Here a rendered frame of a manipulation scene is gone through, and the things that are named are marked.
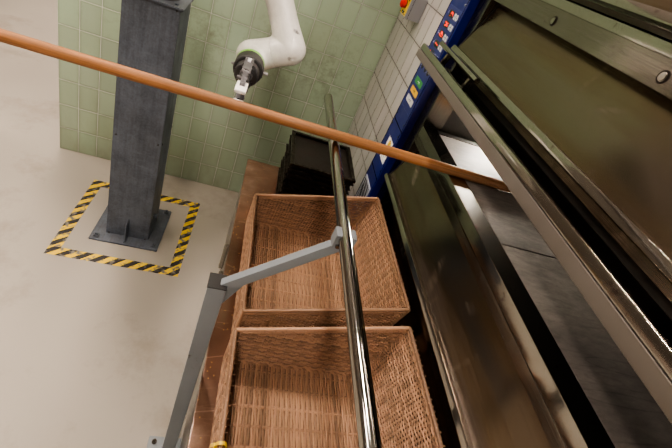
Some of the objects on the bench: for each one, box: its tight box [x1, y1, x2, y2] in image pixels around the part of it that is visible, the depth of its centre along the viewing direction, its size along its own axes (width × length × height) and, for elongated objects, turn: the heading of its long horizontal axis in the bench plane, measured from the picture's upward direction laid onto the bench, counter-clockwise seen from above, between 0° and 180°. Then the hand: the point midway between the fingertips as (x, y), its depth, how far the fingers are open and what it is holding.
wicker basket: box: [230, 193, 411, 338], centre depth 142 cm, size 49×56×28 cm
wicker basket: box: [209, 325, 446, 448], centre depth 93 cm, size 49×56×28 cm
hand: (238, 97), depth 111 cm, fingers open, 5 cm apart
